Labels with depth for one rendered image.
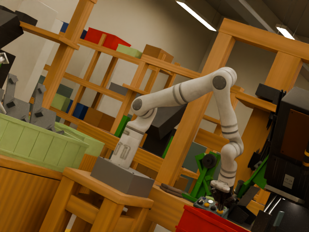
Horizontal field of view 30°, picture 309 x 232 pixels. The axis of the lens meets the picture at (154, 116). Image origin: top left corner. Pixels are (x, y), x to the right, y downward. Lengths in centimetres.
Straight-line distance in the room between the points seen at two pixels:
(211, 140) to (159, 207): 81
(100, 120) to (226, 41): 536
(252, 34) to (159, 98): 109
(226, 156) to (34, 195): 91
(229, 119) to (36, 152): 90
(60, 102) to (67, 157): 639
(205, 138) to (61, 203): 119
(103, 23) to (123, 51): 338
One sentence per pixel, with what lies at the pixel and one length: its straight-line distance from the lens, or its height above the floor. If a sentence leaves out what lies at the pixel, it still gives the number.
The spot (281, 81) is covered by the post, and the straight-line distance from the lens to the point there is 334.
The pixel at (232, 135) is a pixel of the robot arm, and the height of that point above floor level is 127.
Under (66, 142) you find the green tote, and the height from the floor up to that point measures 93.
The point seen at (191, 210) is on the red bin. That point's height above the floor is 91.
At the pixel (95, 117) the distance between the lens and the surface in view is 871.
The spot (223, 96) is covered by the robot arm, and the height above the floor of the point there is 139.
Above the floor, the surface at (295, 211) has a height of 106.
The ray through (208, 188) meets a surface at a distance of 298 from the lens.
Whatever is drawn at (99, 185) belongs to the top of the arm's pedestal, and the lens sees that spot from 250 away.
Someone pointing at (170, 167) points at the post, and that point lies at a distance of 343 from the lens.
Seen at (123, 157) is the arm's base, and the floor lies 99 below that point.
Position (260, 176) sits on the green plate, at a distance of 290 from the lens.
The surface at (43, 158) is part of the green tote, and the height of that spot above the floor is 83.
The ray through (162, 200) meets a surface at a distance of 278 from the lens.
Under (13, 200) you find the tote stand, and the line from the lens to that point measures 267.
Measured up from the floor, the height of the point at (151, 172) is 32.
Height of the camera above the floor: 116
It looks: 1 degrees up
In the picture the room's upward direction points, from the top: 23 degrees clockwise
